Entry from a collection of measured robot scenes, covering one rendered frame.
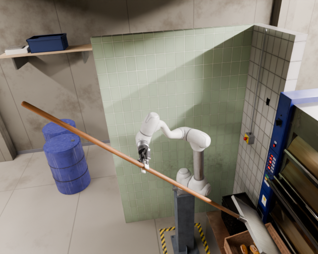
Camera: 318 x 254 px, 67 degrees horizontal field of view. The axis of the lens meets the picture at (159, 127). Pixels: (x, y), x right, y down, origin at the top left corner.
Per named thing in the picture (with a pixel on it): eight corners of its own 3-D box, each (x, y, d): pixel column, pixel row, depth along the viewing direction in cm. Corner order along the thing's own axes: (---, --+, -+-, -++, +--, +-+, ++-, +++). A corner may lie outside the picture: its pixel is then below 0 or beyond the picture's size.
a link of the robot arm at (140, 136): (133, 148, 179) (140, 134, 174) (133, 137, 193) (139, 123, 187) (147, 151, 182) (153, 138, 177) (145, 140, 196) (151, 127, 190)
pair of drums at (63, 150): (93, 151, 519) (84, 114, 475) (90, 191, 415) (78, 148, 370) (57, 157, 509) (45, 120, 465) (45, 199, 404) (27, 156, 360)
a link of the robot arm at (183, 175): (182, 178, 276) (181, 163, 266) (195, 185, 266) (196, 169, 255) (173, 186, 266) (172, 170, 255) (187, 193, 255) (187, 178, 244)
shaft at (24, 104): (19, 106, 125) (21, 101, 124) (21, 103, 128) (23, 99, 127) (237, 219, 189) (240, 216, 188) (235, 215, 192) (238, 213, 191)
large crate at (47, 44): (69, 45, 415) (66, 33, 404) (64, 50, 381) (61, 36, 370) (37, 48, 410) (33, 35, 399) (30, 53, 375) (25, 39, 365)
